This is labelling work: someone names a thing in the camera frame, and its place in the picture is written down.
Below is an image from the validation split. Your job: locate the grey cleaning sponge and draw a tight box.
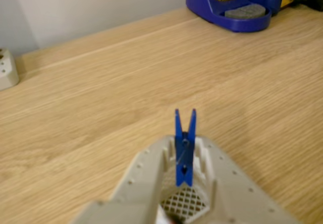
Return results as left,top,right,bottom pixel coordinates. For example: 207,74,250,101
224,4,266,19

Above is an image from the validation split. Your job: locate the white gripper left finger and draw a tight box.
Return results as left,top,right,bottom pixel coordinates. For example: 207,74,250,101
70,135,177,224

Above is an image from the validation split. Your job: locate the blue clothes peg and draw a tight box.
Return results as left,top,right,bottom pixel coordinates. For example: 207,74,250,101
174,108,197,187

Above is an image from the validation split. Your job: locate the blue soldering iron stand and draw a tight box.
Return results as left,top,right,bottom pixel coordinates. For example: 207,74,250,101
185,0,287,33

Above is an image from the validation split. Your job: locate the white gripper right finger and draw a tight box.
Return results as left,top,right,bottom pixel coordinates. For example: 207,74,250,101
193,136,301,224

